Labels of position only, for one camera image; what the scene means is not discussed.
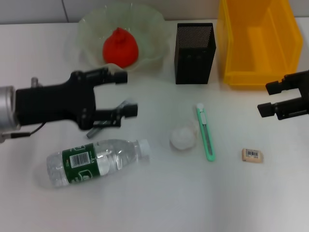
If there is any translucent wavy fruit plate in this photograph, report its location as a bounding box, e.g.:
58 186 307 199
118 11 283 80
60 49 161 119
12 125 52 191
77 2 171 73

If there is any green utility knife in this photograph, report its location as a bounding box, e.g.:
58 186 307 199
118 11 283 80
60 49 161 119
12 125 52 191
196 103 216 162

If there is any black mesh pen holder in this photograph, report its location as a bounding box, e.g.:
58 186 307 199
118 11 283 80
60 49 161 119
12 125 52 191
175 23 217 85

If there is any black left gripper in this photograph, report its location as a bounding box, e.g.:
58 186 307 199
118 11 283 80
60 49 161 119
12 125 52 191
14 68 139 131

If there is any gray marker pen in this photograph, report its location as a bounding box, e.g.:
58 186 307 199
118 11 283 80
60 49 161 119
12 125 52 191
86 98 134 140

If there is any clear green-label water bottle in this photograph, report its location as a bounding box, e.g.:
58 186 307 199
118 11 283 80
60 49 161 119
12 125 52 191
46 139 151 189

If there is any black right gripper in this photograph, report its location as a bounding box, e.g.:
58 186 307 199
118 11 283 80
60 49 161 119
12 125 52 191
257 70 309 120

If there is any red-orange toy orange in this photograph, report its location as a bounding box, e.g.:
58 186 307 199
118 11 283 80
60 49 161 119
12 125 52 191
103 27 140 68

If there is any white paper ball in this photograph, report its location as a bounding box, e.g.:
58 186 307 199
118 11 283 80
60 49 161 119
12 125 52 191
169 120 199 151

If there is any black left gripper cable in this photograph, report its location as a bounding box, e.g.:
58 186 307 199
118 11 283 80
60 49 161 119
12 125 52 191
0 122 47 145

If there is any beige eraser with barcode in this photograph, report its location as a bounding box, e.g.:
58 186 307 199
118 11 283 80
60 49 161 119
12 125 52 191
241 148 265 163

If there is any yellow plastic bin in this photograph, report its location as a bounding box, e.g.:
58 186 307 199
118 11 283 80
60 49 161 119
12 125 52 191
216 0 304 90

